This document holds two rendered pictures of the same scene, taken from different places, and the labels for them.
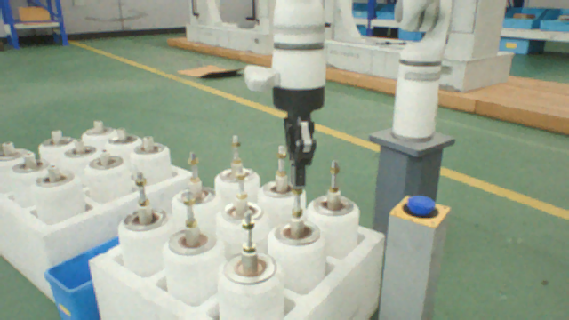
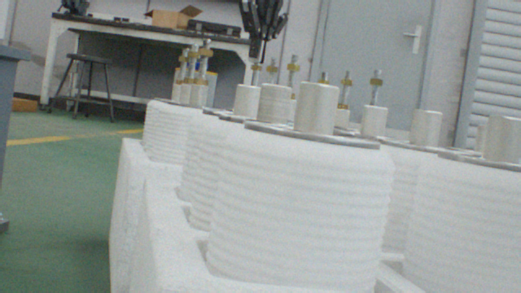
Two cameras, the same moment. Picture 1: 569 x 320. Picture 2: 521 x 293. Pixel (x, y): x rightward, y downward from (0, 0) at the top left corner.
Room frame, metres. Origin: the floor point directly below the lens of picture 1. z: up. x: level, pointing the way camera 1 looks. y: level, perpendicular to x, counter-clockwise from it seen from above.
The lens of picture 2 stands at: (1.46, 0.77, 0.26)
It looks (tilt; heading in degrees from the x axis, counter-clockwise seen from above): 3 degrees down; 221
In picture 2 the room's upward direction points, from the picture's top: 9 degrees clockwise
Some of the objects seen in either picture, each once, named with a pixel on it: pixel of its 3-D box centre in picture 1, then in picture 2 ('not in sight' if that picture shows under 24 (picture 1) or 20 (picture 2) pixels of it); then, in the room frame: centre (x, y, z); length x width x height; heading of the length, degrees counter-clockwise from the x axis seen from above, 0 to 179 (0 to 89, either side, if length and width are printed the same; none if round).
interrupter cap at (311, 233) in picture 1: (297, 233); not in sight; (0.61, -0.02, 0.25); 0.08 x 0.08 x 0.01
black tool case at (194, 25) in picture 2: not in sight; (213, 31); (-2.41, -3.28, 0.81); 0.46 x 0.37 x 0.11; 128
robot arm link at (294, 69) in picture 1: (285, 62); not in sight; (0.60, 0.00, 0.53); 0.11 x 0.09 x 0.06; 101
